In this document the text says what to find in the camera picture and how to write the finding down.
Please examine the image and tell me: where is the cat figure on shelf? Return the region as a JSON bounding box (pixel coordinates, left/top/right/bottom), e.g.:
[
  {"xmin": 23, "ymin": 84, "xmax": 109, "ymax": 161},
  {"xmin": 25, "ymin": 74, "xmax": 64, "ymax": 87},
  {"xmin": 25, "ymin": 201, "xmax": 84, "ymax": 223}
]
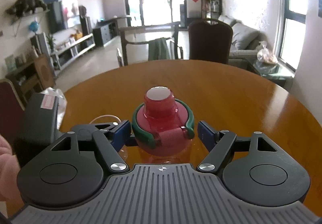
[{"xmin": 5, "ymin": 0, "xmax": 47, "ymax": 18}]

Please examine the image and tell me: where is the wooden armchair with green cloth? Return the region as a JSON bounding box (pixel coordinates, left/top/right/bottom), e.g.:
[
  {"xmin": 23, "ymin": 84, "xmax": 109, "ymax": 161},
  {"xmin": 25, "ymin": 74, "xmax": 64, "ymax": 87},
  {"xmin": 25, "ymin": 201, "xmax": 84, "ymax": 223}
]
[{"xmin": 116, "ymin": 22, "xmax": 183, "ymax": 67}]

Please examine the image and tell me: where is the maroon chair left side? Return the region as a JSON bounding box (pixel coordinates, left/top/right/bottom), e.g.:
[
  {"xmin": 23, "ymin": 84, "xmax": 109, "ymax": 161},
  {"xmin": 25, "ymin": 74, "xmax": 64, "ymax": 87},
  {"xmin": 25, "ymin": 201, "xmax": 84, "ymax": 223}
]
[{"xmin": 0, "ymin": 78, "xmax": 24, "ymax": 146}]

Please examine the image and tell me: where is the person left hand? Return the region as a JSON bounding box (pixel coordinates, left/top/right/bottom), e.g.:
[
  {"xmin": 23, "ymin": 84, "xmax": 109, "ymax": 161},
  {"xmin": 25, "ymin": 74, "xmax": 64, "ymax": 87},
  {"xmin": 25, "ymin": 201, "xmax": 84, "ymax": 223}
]
[{"xmin": 0, "ymin": 136, "xmax": 22, "ymax": 204}]

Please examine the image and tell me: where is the television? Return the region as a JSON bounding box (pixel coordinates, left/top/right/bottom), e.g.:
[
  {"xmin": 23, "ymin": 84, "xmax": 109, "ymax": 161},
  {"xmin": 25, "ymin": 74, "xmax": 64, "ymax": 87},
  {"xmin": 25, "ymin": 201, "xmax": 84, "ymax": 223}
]
[{"xmin": 47, "ymin": 0, "xmax": 80, "ymax": 34}]

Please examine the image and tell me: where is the dark chair far side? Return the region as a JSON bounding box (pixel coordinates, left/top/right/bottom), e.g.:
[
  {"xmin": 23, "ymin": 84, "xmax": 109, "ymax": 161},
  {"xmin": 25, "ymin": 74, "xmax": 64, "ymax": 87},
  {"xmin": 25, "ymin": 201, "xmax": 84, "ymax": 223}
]
[{"xmin": 188, "ymin": 19, "xmax": 233, "ymax": 64}]

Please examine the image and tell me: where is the white plastic bag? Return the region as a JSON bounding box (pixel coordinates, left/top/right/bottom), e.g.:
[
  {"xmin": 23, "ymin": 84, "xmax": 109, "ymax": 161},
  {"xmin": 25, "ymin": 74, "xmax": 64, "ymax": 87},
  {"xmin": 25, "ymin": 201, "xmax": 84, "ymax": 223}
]
[{"xmin": 41, "ymin": 87, "xmax": 67, "ymax": 129}]

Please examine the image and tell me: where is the glass side table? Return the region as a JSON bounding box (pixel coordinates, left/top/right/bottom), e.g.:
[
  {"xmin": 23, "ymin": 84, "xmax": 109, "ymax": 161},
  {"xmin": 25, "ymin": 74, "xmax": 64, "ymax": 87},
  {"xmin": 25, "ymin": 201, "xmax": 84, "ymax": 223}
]
[{"xmin": 246, "ymin": 58, "xmax": 295, "ymax": 91}]

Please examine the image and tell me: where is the pink green bottle cap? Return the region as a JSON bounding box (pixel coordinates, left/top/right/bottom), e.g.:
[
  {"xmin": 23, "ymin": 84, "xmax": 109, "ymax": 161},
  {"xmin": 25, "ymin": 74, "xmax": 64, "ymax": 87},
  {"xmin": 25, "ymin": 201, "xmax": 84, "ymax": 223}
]
[{"xmin": 132, "ymin": 86, "xmax": 194, "ymax": 156}]

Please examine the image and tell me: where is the grey sofa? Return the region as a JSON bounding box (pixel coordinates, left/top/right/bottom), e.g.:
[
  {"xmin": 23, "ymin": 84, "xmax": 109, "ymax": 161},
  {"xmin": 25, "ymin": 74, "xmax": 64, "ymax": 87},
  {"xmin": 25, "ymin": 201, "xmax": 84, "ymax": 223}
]
[{"xmin": 219, "ymin": 15, "xmax": 268, "ymax": 59}]

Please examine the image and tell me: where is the pink transparent water bottle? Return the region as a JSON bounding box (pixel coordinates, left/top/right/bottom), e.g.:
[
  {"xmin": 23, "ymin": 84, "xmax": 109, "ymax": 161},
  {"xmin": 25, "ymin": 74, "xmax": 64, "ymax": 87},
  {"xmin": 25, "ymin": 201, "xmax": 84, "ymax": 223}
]
[{"xmin": 139, "ymin": 143, "xmax": 192, "ymax": 164}]

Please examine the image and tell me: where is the plastic bag on side table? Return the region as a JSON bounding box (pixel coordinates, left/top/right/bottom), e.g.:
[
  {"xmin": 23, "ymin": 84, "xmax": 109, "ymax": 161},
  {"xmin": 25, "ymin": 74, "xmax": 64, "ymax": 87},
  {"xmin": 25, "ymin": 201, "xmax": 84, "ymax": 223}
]
[{"xmin": 256, "ymin": 41, "xmax": 278, "ymax": 65}]

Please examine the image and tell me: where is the wooden side cabinet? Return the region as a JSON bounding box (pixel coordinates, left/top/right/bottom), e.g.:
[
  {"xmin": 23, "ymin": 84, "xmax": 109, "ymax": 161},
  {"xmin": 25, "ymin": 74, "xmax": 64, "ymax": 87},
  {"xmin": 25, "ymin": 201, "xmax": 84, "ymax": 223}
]
[{"xmin": 6, "ymin": 54, "xmax": 55, "ymax": 106}]

